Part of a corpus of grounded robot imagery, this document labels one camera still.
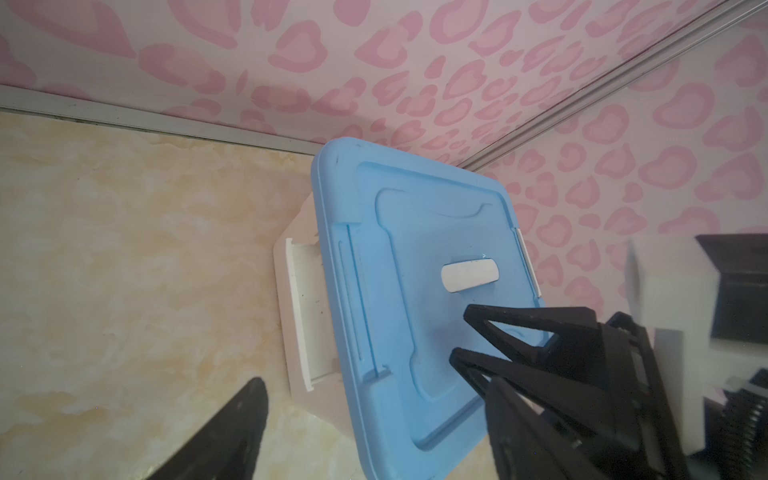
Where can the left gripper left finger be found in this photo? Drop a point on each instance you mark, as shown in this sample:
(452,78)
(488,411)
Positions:
(228,445)

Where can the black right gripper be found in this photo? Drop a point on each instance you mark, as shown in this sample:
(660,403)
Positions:
(615,405)

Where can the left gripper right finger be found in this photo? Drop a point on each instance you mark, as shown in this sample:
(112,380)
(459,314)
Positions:
(523,445)

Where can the white plastic storage bin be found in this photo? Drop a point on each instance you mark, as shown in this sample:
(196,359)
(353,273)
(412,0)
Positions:
(313,365)

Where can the blue plastic bin lid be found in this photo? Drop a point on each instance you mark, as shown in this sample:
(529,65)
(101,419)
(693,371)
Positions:
(407,244)

